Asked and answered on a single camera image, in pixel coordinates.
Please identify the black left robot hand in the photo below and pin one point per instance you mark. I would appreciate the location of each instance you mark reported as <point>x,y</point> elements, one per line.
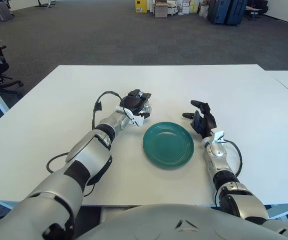
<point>132,102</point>

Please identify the black chair at desk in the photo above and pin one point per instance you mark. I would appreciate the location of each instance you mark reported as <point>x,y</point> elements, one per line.
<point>256,8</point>

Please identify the dark navy suitcase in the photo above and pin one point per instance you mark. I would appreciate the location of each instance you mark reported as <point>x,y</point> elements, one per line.
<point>237,11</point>

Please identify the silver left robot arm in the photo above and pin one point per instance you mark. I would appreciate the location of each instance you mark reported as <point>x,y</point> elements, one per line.
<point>88,155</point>

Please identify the green round plate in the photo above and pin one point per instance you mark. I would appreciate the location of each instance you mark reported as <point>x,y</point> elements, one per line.
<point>168,147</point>

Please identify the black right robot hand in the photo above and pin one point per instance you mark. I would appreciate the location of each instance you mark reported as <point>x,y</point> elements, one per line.
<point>206,123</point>

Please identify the grey robot torso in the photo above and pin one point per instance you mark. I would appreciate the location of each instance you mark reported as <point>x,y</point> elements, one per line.
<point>158,225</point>

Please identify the stack of white boxes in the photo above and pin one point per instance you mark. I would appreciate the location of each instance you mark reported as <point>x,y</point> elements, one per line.
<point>183,6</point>

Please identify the clear bottle with blue cap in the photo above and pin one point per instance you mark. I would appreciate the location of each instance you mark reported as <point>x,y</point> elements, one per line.
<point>148,107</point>

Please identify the white plastic bag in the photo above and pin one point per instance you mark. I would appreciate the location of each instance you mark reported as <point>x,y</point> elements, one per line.
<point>203,11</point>

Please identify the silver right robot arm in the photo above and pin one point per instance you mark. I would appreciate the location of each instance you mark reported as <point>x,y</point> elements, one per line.
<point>243,202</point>

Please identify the blue suitcase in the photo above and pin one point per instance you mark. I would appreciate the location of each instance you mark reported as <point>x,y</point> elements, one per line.
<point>217,11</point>

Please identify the yellow box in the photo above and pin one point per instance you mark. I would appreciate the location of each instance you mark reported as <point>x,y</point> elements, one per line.
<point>140,5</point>

